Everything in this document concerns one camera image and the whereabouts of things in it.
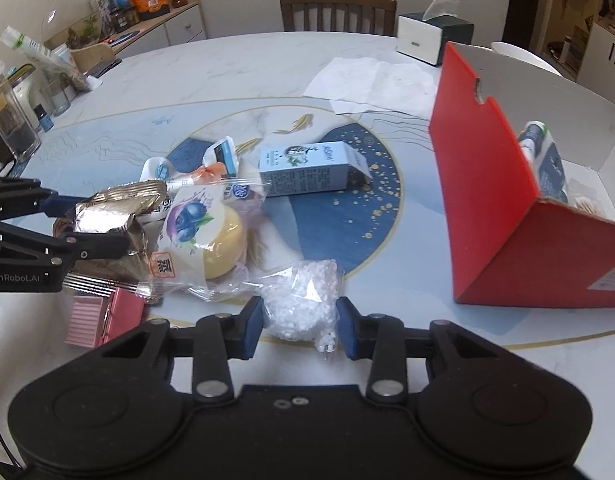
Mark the green white tissue box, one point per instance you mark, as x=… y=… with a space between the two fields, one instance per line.
x=422 y=35

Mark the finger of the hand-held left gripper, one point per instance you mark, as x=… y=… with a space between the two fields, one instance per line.
x=57 y=205
x=95 y=246

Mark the white green plastic bag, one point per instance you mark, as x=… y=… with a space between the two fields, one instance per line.
x=42 y=57

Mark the pink ribbed plastic piece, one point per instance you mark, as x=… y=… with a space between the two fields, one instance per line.
x=85 y=322

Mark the red cardboard box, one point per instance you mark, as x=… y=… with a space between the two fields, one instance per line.
x=482 y=185

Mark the pink binder clip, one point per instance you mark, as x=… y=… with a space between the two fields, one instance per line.
x=125 y=312

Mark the blueberry bread packet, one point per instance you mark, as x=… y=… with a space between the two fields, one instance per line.
x=207 y=240

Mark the white tall cabinet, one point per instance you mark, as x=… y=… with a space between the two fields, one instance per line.
x=605 y=55

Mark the white sideboard cabinet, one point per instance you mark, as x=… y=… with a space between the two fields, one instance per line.
x=172 y=25

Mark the dark wooden chair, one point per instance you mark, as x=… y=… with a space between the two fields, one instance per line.
x=337 y=7

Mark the small blue bottle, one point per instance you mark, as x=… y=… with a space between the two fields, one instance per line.
x=44 y=119

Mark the white paper napkin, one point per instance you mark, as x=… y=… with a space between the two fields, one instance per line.
x=372 y=85

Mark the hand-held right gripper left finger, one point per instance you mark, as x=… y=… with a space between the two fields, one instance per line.
x=250 y=330

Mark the bag of white pellets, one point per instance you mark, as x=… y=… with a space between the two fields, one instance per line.
x=302 y=295

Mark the clear drinking glass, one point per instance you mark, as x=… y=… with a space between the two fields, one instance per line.
x=57 y=97

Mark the gold foil packet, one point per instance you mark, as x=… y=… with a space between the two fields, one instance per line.
x=117 y=205

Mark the dark door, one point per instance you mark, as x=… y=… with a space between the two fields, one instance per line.
x=527 y=0

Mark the white cotton pad bag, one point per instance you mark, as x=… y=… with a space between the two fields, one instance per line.
x=550 y=170

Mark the light blue carton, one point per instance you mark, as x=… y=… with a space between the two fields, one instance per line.
x=307 y=170

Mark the dark glass canister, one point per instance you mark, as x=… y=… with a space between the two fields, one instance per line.
x=10 y=120

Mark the white sachet blue print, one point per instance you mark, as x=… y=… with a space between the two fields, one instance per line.
x=157 y=167

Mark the wooden tray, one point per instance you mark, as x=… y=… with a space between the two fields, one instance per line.
x=95 y=60

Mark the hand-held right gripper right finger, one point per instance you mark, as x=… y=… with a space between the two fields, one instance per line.
x=347 y=330

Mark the orange white sachet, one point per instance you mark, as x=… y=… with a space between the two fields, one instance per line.
x=202 y=176

